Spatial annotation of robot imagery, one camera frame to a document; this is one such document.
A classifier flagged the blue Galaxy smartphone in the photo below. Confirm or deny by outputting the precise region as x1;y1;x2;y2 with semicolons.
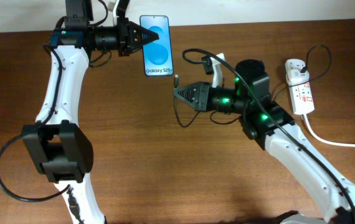
140;15;174;77

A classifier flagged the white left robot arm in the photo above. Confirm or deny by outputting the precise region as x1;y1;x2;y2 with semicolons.
23;1;158;223

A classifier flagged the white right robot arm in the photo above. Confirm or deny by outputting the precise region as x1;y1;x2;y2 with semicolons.
173;59;355;223

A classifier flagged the white charger plug adapter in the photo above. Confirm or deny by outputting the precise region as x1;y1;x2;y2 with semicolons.
285;58;310;85

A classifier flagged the white power strip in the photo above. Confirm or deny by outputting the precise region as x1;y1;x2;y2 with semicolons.
287;80;315;115

